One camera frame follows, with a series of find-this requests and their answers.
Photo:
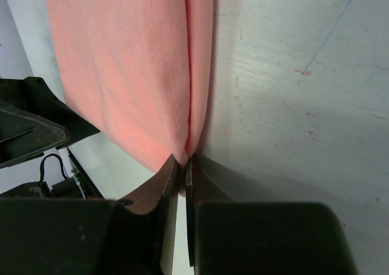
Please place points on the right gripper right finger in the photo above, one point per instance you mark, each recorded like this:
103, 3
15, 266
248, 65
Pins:
198, 189

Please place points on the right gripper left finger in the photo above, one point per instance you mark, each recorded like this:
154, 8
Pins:
152, 209

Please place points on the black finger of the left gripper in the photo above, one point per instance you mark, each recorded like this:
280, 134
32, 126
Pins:
34, 120

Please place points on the salmon pink t shirt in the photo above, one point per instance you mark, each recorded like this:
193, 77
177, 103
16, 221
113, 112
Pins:
138, 70

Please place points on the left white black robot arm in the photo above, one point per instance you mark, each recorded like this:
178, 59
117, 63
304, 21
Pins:
77, 184

